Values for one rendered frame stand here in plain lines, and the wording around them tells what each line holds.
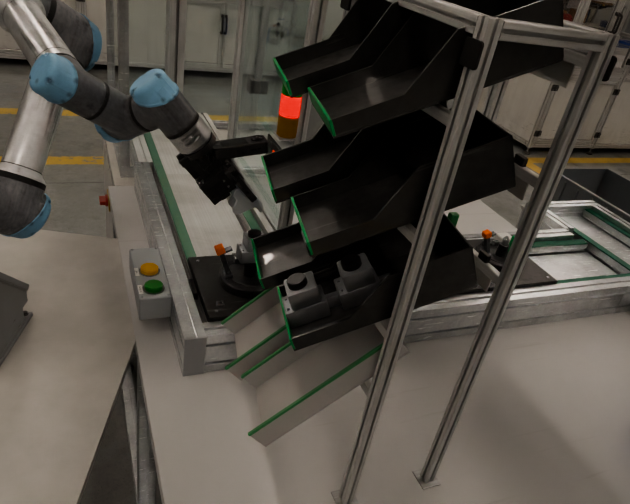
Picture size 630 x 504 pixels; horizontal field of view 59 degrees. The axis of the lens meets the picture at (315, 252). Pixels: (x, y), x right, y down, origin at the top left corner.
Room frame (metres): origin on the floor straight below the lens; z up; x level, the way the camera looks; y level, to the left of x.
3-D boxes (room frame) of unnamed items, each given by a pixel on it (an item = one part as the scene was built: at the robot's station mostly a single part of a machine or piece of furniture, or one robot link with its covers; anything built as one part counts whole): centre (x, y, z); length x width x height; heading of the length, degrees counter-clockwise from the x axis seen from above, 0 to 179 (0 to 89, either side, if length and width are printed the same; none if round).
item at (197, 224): (1.36, 0.26, 0.91); 0.84 x 0.28 x 0.10; 27
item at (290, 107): (1.31, 0.12, 1.34); 0.05 x 0.05 x 0.05
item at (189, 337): (1.26, 0.40, 0.91); 0.89 x 0.06 x 0.11; 27
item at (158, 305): (1.06, 0.37, 0.93); 0.21 x 0.07 x 0.06; 27
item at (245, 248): (1.09, 0.13, 1.07); 0.08 x 0.04 x 0.07; 117
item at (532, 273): (1.42, -0.52, 1.01); 0.24 x 0.24 x 0.13; 27
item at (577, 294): (1.30, -0.29, 0.91); 1.24 x 0.33 x 0.10; 117
